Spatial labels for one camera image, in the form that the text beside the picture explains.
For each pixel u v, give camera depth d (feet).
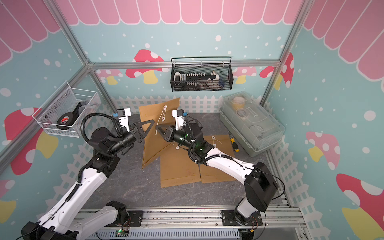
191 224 2.42
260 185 1.41
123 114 1.84
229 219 2.43
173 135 2.05
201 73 2.99
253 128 2.86
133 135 1.86
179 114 2.08
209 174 2.88
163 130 2.21
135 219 2.44
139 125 1.96
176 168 3.06
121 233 2.39
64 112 2.34
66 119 2.29
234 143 3.35
